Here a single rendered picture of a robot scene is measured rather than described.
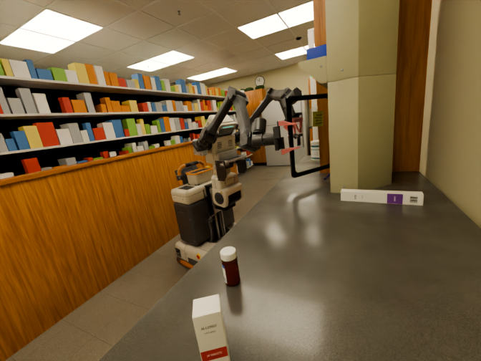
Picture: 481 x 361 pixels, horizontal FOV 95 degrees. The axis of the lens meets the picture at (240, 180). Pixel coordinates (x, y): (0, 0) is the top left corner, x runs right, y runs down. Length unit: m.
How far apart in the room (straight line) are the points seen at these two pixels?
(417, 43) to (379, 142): 0.52
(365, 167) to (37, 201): 2.12
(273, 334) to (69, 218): 2.01
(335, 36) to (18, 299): 2.41
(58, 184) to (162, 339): 1.85
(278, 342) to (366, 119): 0.86
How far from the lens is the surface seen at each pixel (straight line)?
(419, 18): 1.46
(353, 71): 1.03
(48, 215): 2.21
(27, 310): 2.34
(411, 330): 0.51
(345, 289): 0.55
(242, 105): 1.24
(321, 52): 1.26
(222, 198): 1.80
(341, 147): 1.04
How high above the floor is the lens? 1.30
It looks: 14 degrees down
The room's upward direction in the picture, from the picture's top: 8 degrees counter-clockwise
